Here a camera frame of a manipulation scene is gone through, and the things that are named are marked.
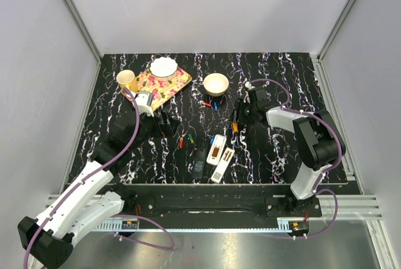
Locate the left aluminium frame post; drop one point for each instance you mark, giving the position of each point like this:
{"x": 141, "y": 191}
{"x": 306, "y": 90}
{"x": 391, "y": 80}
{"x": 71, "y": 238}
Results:
{"x": 81, "y": 26}

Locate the white remote blue batteries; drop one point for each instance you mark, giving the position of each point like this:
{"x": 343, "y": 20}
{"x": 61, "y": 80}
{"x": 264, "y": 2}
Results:
{"x": 222, "y": 165}

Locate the yellow mug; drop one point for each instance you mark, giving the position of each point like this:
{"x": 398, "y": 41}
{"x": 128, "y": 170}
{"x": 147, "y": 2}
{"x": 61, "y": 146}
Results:
{"x": 127, "y": 79}

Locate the white scalloped bowl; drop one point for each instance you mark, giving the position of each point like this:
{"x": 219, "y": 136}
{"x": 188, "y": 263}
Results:
{"x": 163, "y": 68}

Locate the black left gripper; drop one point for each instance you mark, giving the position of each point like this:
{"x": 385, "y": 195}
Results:
{"x": 168, "y": 128}

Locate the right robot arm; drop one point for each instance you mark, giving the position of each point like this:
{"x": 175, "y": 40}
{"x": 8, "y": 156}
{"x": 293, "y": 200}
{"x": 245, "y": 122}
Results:
{"x": 320, "y": 145}

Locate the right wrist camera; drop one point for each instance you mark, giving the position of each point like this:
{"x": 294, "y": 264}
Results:
{"x": 250, "y": 94}

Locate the green battery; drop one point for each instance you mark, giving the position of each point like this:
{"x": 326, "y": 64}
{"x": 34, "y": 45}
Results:
{"x": 190, "y": 138}

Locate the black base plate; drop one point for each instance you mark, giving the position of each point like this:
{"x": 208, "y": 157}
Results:
{"x": 213, "y": 206}

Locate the floral rectangular tray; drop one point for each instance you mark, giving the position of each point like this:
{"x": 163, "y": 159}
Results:
{"x": 163, "y": 90}

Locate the white remote orange batteries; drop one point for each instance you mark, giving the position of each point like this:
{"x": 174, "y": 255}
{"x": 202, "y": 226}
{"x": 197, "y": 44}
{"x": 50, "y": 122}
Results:
{"x": 216, "y": 150}

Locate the beige round bowl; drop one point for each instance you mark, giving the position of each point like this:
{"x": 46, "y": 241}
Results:
{"x": 215, "y": 84}

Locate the right aluminium frame post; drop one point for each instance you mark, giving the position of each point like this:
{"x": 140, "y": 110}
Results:
{"x": 345, "y": 12}

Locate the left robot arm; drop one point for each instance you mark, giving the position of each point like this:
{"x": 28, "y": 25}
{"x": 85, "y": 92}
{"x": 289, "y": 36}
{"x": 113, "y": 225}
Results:
{"x": 51, "y": 236}

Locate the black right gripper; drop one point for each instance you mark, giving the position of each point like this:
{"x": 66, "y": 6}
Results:
{"x": 241, "y": 103}

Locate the black remote control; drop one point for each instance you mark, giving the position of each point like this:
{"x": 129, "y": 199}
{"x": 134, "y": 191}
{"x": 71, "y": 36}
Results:
{"x": 200, "y": 158}

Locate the aluminium frame post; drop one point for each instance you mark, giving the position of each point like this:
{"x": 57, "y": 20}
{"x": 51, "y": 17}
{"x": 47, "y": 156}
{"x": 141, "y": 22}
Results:
{"x": 81, "y": 26}
{"x": 345, "y": 12}

